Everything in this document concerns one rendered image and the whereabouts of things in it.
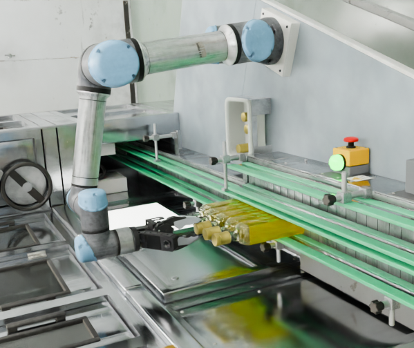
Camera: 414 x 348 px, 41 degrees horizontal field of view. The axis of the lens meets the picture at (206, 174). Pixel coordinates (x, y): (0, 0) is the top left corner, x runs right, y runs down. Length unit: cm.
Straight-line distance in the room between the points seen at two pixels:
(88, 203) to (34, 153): 106
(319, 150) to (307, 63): 27
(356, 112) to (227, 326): 68
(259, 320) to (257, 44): 75
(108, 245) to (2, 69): 383
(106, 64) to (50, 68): 387
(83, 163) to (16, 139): 92
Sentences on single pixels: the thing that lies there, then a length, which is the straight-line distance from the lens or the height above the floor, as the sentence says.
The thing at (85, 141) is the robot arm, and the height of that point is 143.
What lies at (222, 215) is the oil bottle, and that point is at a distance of 164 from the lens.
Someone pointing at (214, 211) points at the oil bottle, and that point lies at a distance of 169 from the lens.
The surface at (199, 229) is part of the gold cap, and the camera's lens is 161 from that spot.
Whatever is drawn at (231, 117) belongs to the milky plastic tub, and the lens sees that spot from 205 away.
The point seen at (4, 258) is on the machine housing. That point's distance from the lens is 205.
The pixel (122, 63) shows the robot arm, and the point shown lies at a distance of 143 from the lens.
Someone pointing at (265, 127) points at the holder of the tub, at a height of 77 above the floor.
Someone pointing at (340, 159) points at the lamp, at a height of 84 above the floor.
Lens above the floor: 179
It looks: 25 degrees down
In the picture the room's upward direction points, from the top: 99 degrees counter-clockwise
